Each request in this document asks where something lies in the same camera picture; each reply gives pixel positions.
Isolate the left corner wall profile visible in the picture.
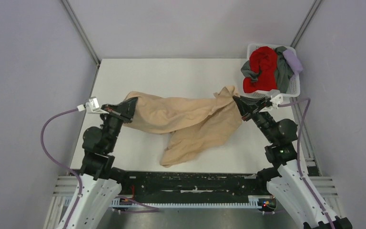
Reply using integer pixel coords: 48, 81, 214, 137
60, 0, 101, 68

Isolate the aluminium frame rail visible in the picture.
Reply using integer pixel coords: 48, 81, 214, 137
53, 176, 338, 198

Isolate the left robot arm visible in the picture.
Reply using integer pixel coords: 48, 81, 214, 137
57, 97, 138, 229

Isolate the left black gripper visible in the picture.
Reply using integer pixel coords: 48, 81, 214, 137
100, 96, 138, 152

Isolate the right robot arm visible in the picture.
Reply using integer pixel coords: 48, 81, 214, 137
233, 95, 353, 229

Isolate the right corner wall profile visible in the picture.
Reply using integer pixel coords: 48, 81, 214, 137
290, 0, 324, 49

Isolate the white slotted cable duct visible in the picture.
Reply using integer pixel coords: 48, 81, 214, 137
110, 196, 276, 210

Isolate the lilac t shirt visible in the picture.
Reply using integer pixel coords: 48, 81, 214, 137
283, 49, 303, 74

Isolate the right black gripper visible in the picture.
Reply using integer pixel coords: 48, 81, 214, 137
234, 95, 277, 144

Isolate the corner wall profile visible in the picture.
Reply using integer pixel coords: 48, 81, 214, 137
60, 0, 101, 68
290, 0, 324, 49

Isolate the red t shirt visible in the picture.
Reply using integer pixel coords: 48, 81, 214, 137
241, 46, 277, 94

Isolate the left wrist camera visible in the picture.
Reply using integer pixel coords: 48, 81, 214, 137
77, 96, 109, 115

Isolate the beige t shirt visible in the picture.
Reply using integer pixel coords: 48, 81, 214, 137
126, 85, 243, 167

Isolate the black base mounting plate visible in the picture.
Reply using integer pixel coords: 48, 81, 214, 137
110, 170, 269, 204

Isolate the white plastic laundry basket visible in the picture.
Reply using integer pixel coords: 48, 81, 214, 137
245, 43, 300, 98

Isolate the grey t shirt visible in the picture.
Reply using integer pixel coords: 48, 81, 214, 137
241, 46, 295, 94

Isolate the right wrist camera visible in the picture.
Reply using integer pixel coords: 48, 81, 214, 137
260, 89, 284, 112

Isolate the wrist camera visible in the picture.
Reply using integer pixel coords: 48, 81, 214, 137
77, 96, 109, 115
260, 89, 284, 112

